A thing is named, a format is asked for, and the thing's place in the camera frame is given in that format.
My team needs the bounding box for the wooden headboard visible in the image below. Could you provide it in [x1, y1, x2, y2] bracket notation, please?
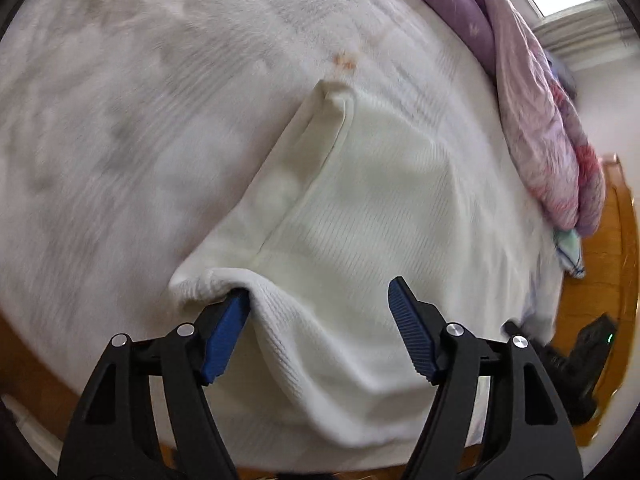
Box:
[552, 154, 639, 448]

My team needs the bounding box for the white knit cardigan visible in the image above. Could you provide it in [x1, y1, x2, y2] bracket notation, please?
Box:
[169, 82, 562, 448]

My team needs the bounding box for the purple floral quilt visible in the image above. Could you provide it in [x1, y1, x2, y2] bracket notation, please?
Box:
[423, 0, 605, 237]

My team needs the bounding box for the right grey curtain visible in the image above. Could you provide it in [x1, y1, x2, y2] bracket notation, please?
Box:
[533, 0, 639, 70]

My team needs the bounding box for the white fluffy bed blanket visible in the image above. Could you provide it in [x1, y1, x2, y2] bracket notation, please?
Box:
[1, 0, 497, 471]

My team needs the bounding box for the light blue pillow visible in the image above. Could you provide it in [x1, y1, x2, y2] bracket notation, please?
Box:
[553, 230, 586, 280]

